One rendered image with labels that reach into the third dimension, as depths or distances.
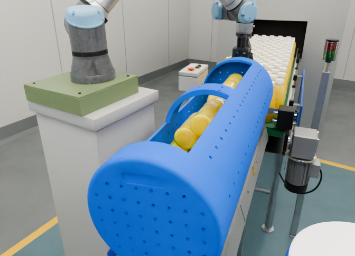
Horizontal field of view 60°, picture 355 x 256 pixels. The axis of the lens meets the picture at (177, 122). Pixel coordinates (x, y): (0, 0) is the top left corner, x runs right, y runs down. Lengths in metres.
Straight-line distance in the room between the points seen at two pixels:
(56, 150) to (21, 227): 1.35
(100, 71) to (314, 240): 0.76
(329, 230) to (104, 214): 0.47
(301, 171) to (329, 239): 0.94
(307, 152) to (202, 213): 1.08
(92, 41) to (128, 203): 0.58
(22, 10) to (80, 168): 2.75
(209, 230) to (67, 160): 0.69
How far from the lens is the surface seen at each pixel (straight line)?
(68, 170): 1.15
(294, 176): 1.66
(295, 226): 2.20
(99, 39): 1.04
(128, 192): 0.59
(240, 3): 1.23
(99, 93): 0.98
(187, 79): 1.58
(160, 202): 0.57
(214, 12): 1.37
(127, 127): 1.06
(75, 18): 1.03
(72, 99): 0.95
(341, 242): 0.73
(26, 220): 2.49
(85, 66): 1.04
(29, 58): 3.72
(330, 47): 1.71
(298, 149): 1.58
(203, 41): 6.07
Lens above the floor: 1.50
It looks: 24 degrees down
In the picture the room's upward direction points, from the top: straight up
